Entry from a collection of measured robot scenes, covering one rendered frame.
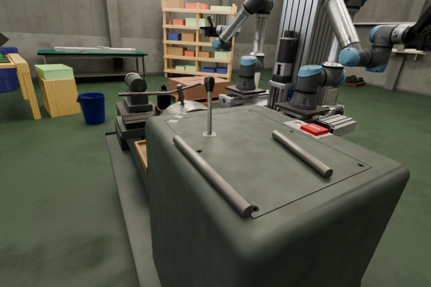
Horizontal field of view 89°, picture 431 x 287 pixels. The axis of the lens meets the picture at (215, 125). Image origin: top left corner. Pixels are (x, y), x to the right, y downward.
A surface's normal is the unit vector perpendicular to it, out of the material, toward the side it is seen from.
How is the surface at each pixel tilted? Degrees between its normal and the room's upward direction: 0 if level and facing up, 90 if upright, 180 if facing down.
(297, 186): 0
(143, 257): 0
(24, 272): 0
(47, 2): 90
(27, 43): 90
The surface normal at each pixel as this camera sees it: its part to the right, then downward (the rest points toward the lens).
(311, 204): 0.06, -0.92
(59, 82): 0.69, 0.31
